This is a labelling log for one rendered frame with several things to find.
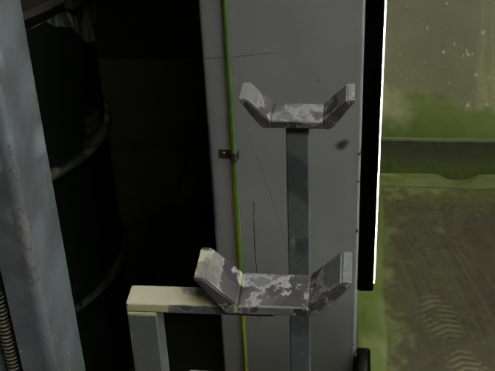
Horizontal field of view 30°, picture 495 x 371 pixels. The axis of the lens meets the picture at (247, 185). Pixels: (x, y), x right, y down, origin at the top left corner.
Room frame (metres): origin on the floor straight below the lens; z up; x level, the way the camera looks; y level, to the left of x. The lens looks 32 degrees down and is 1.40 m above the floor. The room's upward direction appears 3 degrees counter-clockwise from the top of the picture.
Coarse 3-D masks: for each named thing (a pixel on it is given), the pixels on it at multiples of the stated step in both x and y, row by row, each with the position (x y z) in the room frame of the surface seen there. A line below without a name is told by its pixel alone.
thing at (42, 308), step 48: (0, 0) 0.49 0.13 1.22; (0, 48) 0.47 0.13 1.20; (0, 96) 0.46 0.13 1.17; (0, 144) 0.46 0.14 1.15; (0, 192) 0.46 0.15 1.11; (48, 192) 0.51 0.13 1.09; (0, 240) 0.46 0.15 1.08; (48, 240) 0.49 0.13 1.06; (0, 288) 0.47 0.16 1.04; (48, 288) 0.48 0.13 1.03; (0, 336) 0.47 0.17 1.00; (48, 336) 0.46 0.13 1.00
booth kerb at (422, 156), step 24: (384, 144) 2.19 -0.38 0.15; (408, 144) 2.19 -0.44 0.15; (432, 144) 2.18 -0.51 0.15; (456, 144) 2.17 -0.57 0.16; (480, 144) 2.16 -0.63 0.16; (384, 168) 2.19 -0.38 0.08; (408, 168) 2.18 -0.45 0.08; (432, 168) 2.18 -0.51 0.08; (456, 168) 2.17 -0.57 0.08; (480, 168) 2.16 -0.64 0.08
